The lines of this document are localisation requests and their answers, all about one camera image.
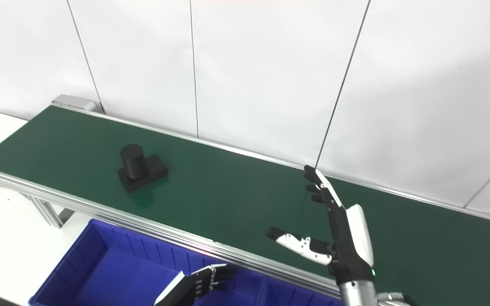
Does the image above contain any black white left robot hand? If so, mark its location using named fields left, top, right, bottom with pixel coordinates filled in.
left=155, top=263, right=236, bottom=306

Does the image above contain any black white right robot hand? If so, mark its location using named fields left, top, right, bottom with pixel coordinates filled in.
left=265, top=165, right=376, bottom=284

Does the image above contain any black block part with cylinder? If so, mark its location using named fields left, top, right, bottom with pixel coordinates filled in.
left=117, top=144, right=169, bottom=193

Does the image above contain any green conveyor belt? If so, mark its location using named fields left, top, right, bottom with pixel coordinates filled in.
left=0, top=94, right=490, bottom=306
left=0, top=105, right=490, bottom=306

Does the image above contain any blue plastic bin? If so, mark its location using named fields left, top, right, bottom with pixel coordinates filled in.
left=29, top=218, right=271, bottom=306
left=260, top=276, right=343, bottom=306

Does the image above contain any aluminium conveyor leg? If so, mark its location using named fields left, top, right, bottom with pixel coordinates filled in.
left=17, top=193, right=75, bottom=229

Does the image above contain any grey conveyor end cap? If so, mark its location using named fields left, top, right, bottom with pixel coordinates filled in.
left=52, top=94, right=103, bottom=114

